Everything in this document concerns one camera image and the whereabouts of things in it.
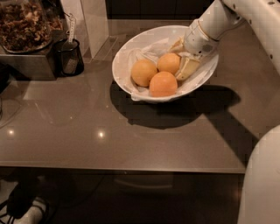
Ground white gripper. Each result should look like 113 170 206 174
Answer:
168 19 219 81

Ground orange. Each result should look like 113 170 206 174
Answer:
149 72 178 97
157 52 181 74
130 59 158 87

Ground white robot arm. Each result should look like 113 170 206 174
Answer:
172 0 280 224

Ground white bowl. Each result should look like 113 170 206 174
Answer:
112 25 219 103

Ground white paper liner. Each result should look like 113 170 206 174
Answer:
112 37 219 103

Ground white pillar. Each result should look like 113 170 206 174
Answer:
60 0 109 58

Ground clear plastic utensil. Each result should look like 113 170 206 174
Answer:
62 13 76 51

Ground black mesh cup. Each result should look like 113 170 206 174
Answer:
53 39 84 76

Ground steel box stand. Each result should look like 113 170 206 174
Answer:
0 31 67 81

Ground glass jar of granola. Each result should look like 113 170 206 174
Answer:
0 0 52 53

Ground black cables under table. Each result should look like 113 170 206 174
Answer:
0 171 51 224

